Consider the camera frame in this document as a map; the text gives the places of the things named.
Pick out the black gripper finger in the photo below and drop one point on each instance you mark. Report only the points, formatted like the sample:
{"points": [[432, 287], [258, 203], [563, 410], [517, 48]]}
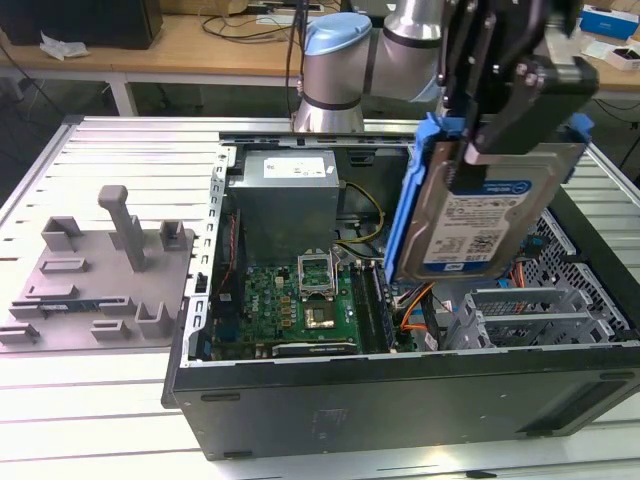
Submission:
{"points": [[545, 100], [465, 60]]}

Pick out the hard disk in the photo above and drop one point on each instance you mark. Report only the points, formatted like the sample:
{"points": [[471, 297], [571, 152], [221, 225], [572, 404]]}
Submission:
{"points": [[480, 235]]}

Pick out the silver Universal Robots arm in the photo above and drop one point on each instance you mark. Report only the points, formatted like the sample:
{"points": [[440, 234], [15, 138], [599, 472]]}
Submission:
{"points": [[330, 75]]}

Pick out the grey disk bay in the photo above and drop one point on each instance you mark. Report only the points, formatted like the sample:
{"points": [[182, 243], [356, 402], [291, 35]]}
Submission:
{"points": [[525, 300]]}

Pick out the blue cardboard box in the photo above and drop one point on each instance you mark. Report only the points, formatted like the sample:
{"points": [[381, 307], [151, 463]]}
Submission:
{"points": [[610, 22]]}

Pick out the white box with black part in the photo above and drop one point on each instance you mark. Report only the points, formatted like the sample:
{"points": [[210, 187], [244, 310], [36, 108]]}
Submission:
{"points": [[622, 57]]}

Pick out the grey power supply unit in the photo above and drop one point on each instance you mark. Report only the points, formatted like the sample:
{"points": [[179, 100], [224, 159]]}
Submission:
{"points": [[285, 210]]}

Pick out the wooden desk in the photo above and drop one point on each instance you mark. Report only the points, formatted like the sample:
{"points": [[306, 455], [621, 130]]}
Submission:
{"points": [[175, 55]]}

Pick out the CPU socket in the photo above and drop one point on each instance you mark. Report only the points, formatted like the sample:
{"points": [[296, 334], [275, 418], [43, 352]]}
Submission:
{"points": [[320, 317]]}

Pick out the green motherboard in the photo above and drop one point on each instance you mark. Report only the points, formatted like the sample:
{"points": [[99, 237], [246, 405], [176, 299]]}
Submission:
{"points": [[270, 305]]}

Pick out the black graphics card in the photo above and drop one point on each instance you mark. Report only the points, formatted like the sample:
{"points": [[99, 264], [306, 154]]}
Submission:
{"points": [[315, 349]]}

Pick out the black PC case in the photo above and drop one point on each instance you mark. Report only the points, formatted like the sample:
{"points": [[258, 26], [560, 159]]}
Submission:
{"points": [[350, 400]]}

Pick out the large black box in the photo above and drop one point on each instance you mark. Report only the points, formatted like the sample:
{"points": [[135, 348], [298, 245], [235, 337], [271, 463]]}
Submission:
{"points": [[80, 22]]}

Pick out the clear plastic bag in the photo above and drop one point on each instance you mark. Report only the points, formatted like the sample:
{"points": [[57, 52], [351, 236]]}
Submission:
{"points": [[62, 47]]}

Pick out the grey parts rack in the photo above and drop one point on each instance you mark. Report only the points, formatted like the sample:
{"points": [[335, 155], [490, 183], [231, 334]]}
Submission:
{"points": [[100, 280]]}

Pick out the RAM stick on rack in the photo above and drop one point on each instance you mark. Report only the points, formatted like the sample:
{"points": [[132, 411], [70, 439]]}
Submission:
{"points": [[75, 305]]}

